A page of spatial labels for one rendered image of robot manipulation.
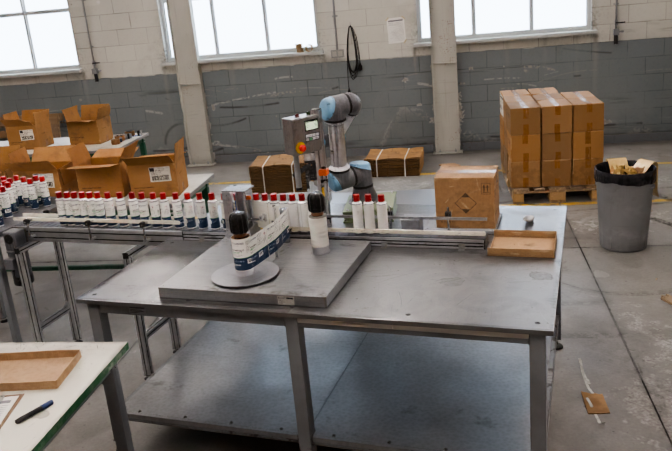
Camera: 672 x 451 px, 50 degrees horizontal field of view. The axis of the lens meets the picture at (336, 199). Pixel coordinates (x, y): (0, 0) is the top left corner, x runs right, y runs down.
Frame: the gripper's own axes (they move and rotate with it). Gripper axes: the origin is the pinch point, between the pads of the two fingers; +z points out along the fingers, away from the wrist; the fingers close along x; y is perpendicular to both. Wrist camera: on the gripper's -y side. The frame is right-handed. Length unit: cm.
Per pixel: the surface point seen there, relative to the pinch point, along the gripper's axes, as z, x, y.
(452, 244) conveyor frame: 26, -74, 78
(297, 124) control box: -38, -64, 5
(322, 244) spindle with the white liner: 21, -87, 17
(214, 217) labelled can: 7, -43, -47
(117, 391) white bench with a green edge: 68, -151, -62
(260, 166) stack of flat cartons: -21, 342, -98
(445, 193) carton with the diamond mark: 2, -54, 77
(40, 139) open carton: -63, 277, -308
